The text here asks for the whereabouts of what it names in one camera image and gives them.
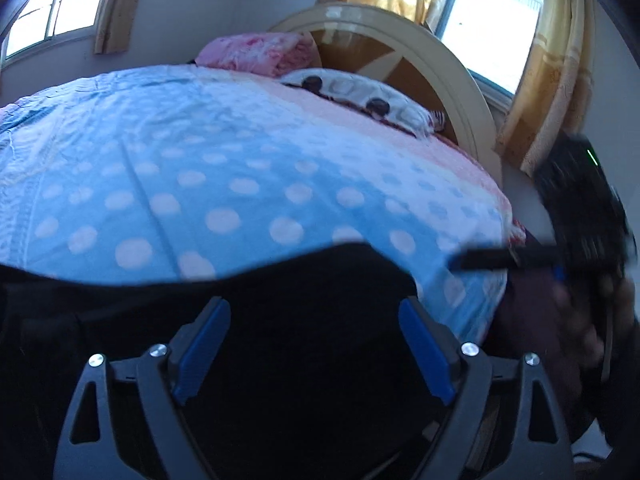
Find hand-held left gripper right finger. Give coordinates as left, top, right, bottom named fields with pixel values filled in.
left=398, top=296, right=576, bottom=480

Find blue pink dotted bedsheet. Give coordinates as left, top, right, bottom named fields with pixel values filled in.
left=0, top=65, right=526, bottom=346

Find black pants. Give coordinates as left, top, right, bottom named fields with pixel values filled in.
left=0, top=242, right=506, bottom=480

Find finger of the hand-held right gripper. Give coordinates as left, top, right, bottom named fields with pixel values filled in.
left=450, top=245, right=568, bottom=281

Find pink beige curtain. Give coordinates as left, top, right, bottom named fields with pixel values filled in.
left=94, top=0, right=148, bottom=55

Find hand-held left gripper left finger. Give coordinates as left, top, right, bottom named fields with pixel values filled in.
left=52, top=296, right=232, bottom=480

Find pink folded blanket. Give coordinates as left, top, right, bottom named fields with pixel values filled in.
left=195, top=31, right=322, bottom=78

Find small sliding window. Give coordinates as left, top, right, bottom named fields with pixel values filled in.
left=0, top=0, right=118, bottom=58

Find white dark-dotted pillow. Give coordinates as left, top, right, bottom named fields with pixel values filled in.
left=277, top=67, right=446, bottom=136

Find large window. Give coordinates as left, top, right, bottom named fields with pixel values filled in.
left=435, top=0, right=551, bottom=96

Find cream wooden headboard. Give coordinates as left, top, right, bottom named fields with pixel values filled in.
left=267, top=2, right=503, bottom=186

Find person's right hand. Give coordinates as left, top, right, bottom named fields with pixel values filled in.
left=552, top=265, right=640, bottom=376

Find dark maroon cloth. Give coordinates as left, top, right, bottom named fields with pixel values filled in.
left=492, top=270, right=601, bottom=453

